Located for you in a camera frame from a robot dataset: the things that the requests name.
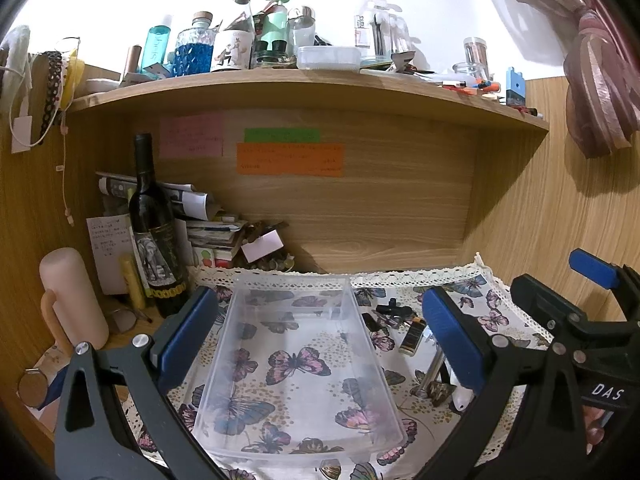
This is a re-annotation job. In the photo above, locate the silver metal pen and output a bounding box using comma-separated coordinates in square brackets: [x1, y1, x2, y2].
[416, 344, 445, 398]

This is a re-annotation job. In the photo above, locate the black clip tool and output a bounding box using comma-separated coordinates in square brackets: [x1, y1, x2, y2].
[375, 298, 414, 321]

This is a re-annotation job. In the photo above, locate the clear plastic storage bin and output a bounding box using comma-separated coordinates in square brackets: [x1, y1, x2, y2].
[193, 274, 406, 469]

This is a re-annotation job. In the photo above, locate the white handheld massager device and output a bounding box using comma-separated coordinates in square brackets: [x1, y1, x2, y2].
[445, 361, 475, 414]

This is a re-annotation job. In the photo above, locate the dark patterned cone cap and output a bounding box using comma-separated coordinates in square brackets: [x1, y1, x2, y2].
[426, 380, 456, 408]

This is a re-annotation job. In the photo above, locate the black gold lighter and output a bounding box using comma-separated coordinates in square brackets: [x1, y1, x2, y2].
[399, 316, 426, 356]

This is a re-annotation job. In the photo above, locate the person right hand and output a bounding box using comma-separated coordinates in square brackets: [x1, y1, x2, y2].
[582, 405, 612, 454]

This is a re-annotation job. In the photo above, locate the yellow lip balm tube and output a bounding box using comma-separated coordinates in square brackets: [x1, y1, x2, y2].
[118, 254, 146, 311]

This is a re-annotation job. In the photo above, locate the dark wine bottle elephant label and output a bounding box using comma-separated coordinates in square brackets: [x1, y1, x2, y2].
[128, 133, 189, 318]

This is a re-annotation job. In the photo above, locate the stack of papers and books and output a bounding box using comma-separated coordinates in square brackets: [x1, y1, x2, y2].
[95, 170, 296, 272]

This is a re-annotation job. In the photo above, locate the white handwritten note card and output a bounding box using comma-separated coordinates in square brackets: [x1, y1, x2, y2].
[87, 214, 132, 296]

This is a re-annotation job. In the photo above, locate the small white card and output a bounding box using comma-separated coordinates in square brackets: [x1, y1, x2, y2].
[241, 230, 284, 263]

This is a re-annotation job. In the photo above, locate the round metal mirror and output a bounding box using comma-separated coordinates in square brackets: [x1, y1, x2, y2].
[17, 367, 49, 408]

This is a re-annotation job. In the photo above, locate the blue box on shelf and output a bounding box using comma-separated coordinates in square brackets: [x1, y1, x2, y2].
[506, 67, 526, 107]

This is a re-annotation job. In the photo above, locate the pink sticky note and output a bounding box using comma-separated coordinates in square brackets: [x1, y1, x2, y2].
[160, 113, 224, 159]

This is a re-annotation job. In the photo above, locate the orange sticky note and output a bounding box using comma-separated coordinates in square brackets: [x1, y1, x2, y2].
[236, 143, 345, 178]

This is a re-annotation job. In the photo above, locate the green sticky note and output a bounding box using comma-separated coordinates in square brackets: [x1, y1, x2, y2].
[244, 127, 321, 143]

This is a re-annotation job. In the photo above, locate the wooden shelf board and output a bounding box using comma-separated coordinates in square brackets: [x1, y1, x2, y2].
[70, 68, 549, 134]

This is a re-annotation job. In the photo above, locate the pink curtain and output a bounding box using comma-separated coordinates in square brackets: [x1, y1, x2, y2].
[514, 0, 639, 158]

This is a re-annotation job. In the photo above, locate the blue liquid glass bottle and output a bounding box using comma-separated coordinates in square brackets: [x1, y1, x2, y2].
[172, 11, 216, 77]

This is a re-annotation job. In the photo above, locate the white labelled liquor bottle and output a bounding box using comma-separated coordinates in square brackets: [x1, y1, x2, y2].
[210, 0, 255, 72]

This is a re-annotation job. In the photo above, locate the clear lidded food container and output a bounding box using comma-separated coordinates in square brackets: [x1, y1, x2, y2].
[296, 46, 361, 73]

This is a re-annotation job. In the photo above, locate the green pump bottle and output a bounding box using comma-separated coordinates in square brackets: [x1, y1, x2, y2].
[252, 0, 291, 68]

